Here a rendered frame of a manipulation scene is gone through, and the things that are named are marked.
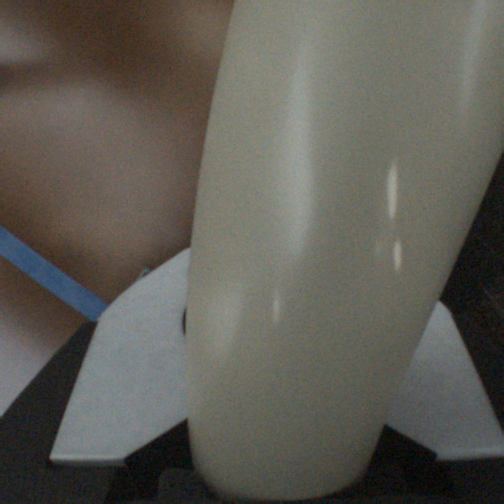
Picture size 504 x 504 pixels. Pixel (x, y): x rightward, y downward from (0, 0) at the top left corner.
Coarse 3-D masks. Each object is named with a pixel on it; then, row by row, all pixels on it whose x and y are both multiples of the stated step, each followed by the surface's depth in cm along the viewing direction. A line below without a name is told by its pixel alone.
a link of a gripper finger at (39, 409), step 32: (64, 352) 8; (32, 384) 7; (64, 384) 7; (32, 416) 6; (0, 448) 6; (32, 448) 6; (0, 480) 5; (32, 480) 5; (64, 480) 5; (96, 480) 5; (128, 480) 6
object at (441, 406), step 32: (448, 320) 9; (416, 352) 8; (448, 352) 8; (416, 384) 7; (448, 384) 7; (480, 384) 7; (416, 416) 6; (448, 416) 6; (480, 416) 6; (384, 448) 6; (416, 448) 6; (448, 448) 6; (480, 448) 5; (416, 480) 6
